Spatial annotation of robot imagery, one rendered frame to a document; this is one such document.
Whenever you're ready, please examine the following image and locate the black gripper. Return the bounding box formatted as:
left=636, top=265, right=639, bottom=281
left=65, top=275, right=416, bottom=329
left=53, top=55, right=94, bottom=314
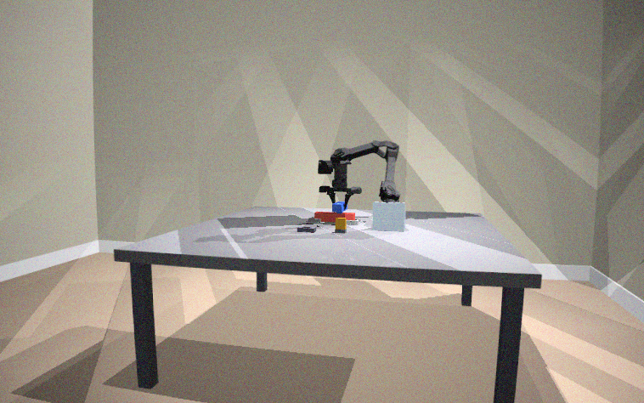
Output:
left=319, top=174, right=362, bottom=209

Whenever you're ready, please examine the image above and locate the orange-yellow rectangular block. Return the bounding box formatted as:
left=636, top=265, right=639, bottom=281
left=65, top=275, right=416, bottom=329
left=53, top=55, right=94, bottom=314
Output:
left=336, top=218, right=347, bottom=230

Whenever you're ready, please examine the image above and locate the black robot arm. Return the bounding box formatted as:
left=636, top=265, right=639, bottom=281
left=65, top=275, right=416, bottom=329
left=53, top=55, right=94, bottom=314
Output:
left=318, top=140, right=401, bottom=203

